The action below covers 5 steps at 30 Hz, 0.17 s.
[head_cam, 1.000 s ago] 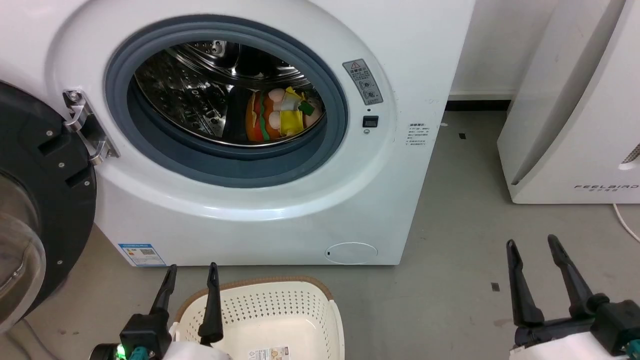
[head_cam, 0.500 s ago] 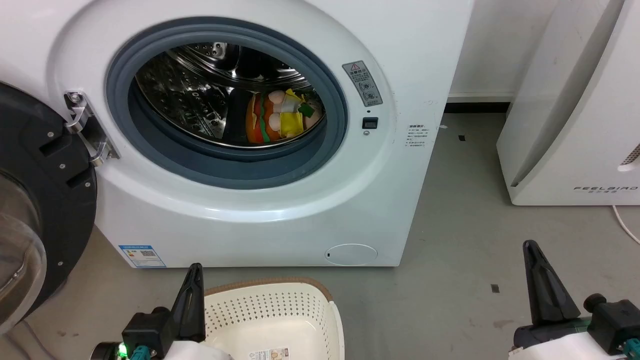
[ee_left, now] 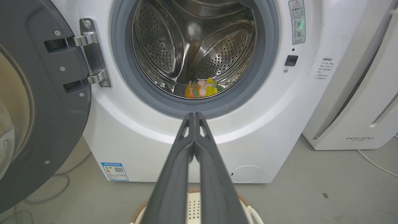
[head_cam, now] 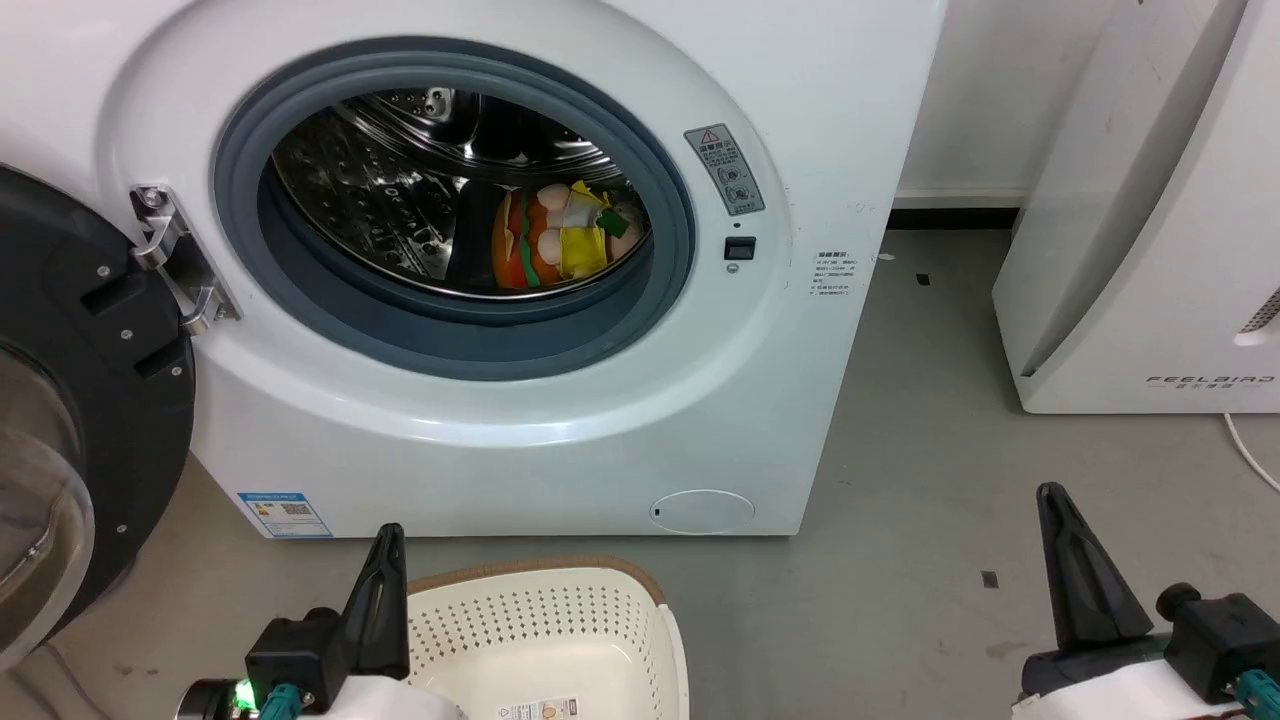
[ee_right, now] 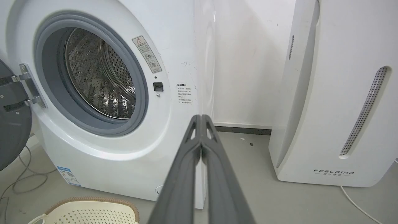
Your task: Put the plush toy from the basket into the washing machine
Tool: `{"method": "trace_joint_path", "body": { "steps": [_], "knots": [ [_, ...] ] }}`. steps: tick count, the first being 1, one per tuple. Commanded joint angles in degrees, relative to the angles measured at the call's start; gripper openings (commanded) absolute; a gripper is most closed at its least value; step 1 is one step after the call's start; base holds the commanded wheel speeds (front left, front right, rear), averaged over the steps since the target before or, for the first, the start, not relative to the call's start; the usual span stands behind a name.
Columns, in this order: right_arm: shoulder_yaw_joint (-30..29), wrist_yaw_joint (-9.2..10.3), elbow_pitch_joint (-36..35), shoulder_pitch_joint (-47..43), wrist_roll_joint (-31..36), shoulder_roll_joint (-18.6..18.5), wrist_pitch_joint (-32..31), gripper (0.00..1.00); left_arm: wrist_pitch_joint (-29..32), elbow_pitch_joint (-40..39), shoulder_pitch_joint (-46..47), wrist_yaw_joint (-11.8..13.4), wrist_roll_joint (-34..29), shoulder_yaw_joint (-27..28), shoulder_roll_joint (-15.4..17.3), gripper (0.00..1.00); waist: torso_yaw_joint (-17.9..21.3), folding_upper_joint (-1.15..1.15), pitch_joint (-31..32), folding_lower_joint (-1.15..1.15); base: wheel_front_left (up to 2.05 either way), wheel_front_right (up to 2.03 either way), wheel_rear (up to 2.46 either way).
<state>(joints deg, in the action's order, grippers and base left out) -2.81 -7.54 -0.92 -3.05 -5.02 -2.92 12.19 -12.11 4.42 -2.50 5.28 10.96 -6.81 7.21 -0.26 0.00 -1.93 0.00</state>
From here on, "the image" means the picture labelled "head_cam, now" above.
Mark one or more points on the hamburger plush toy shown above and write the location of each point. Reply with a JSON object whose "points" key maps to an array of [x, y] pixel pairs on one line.
{"points": [[530, 250]]}

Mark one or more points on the small printed text label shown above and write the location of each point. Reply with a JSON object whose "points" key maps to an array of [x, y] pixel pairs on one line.
{"points": [[832, 274]]}

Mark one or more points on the blue energy label sticker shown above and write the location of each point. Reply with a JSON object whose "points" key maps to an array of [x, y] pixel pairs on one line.
{"points": [[285, 515]]}

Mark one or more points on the metal door hinge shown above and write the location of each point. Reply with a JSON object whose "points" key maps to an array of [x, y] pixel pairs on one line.
{"points": [[165, 245]]}

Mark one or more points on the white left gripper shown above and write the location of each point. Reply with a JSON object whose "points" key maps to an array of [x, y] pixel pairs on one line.
{"points": [[400, 702]]}

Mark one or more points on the grey rubber door gasket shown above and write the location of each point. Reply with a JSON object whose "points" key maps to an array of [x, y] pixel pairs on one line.
{"points": [[450, 340]]}

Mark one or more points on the white front-load washing machine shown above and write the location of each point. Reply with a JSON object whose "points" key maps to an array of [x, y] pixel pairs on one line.
{"points": [[600, 420]]}

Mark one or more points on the dark round washer door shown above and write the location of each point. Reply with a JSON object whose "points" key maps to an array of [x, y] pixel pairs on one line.
{"points": [[110, 330]]}

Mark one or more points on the steel washer drum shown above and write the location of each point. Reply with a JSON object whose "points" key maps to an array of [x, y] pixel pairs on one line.
{"points": [[370, 200]]}

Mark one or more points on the round filter cover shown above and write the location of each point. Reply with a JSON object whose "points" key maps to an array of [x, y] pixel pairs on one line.
{"points": [[702, 512]]}

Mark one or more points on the grey warning sticker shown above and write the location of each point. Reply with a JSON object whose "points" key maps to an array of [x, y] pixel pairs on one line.
{"points": [[725, 170]]}

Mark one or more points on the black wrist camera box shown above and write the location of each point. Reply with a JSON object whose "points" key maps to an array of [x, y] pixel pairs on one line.
{"points": [[295, 650], [1225, 640]]}

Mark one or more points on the white air purifier appliance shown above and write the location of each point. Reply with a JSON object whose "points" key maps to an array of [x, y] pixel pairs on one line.
{"points": [[1150, 250]]}

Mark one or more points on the paper label inside basket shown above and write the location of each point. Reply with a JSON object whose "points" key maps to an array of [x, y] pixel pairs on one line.
{"points": [[537, 710]]}

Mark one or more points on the black door latch socket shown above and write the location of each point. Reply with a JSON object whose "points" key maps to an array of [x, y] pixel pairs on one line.
{"points": [[740, 248]]}

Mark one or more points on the white perforated laundry basket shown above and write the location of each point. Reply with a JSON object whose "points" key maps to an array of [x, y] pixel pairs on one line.
{"points": [[560, 620]]}

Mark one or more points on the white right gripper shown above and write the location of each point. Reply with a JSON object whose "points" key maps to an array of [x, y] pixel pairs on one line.
{"points": [[1110, 690]]}

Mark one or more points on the black wall baseboard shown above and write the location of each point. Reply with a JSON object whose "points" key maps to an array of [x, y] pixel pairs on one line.
{"points": [[950, 218]]}

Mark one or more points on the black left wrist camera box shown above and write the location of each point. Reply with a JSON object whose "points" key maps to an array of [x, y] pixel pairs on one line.
{"points": [[295, 650]]}

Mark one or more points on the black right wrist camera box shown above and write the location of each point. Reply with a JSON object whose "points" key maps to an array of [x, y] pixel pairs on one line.
{"points": [[1225, 640]]}

